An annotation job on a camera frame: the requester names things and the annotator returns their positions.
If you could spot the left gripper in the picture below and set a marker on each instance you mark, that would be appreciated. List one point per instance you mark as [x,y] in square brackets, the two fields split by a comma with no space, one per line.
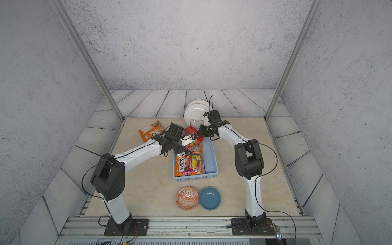
[181,150]

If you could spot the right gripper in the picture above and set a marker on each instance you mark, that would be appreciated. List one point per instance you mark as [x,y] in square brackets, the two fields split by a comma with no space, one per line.
[201,132]

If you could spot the red candy bag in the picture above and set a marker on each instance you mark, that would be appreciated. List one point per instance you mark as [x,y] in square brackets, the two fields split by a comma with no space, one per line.
[191,131]

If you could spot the light blue plastic basket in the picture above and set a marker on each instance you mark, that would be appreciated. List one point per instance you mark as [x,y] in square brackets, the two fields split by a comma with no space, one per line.
[209,163]

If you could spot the teal candy bag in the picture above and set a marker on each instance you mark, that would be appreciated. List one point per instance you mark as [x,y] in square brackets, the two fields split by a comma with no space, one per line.
[194,148]

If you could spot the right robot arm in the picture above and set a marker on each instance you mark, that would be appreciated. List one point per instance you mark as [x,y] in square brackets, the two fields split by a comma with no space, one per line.
[248,163]

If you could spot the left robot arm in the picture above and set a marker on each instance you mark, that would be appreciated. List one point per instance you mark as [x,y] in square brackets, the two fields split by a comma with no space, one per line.
[109,176]

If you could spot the white plates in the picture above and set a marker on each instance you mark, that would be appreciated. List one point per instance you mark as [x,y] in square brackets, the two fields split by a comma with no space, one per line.
[194,113]

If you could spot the orange Fox's candy bag back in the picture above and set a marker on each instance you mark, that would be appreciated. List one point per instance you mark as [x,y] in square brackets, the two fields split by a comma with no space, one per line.
[149,131]

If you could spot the orange patterned bowl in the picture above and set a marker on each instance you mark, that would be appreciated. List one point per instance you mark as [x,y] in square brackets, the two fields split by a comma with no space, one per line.
[187,198]

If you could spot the blue bowl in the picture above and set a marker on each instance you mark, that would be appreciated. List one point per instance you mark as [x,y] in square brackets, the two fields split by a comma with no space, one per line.
[209,198]

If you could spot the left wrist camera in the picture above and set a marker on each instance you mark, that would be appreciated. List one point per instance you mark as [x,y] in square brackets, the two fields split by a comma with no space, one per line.
[189,139]

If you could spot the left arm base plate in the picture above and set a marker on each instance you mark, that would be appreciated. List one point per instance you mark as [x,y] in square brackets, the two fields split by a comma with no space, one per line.
[130,227]

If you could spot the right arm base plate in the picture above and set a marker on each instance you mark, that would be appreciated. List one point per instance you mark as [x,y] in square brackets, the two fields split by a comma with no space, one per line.
[245,226]

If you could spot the aluminium front rail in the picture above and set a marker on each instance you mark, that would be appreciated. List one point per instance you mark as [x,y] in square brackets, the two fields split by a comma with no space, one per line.
[92,230]

